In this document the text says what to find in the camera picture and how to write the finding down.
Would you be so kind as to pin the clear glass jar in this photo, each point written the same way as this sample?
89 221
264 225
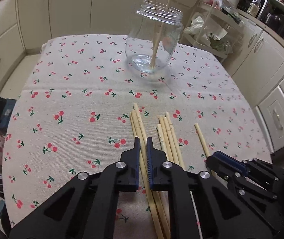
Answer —
142 47

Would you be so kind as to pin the cherry print tablecloth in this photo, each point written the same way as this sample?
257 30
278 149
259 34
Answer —
82 104

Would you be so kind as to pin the blue dustpan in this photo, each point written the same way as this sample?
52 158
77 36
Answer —
3 109

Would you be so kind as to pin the cream door cabinet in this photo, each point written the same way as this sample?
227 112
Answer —
69 10

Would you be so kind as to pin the clear bottle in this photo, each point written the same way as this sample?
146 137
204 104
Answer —
253 6

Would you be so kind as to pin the bunch of wooden chopsticks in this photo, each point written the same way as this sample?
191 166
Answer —
137 127

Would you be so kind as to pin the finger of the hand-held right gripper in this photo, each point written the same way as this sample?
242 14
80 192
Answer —
264 173
228 160

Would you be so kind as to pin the black appliance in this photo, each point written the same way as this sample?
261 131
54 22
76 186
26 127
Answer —
276 21

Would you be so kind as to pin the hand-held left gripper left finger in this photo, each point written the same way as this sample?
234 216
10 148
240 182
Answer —
137 150

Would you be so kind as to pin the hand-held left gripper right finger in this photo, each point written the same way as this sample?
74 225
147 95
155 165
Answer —
149 154

